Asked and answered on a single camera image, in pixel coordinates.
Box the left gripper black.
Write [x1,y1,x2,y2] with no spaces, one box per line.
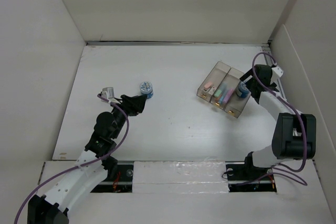
[109,94,146,139]

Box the blue jar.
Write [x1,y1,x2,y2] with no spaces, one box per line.
[140,81,153,99]
[236,82,250,98]

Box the purple highlighter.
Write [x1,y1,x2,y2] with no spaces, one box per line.
[223,89,234,104]

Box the green highlighter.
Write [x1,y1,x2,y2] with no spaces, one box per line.
[214,89,223,98]

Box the white staples box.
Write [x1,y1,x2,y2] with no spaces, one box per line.
[208,86,217,96]

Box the blue highlighter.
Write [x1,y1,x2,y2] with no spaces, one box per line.
[218,83,228,103]

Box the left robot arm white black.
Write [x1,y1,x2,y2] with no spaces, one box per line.
[25,95,147,223]

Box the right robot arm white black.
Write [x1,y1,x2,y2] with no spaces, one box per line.
[240,65,316,179]

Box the clear three-compartment organizer tray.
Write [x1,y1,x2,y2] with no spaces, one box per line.
[196,61,251,118]

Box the aluminium rail right side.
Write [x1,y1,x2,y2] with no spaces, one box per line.
[262,45,305,159]

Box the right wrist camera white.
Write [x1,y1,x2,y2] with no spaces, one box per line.
[271,66,284,79]

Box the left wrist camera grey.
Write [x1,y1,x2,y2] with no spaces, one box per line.
[101,87,114,100]

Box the aluminium rail back edge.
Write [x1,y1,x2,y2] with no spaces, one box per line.
[86,40,269,47]

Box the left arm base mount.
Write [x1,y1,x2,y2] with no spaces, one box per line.
[91,157,134,193]

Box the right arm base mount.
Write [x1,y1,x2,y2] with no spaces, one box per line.
[222,153,277,193]

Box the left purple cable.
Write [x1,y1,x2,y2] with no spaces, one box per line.
[14,94,131,222]

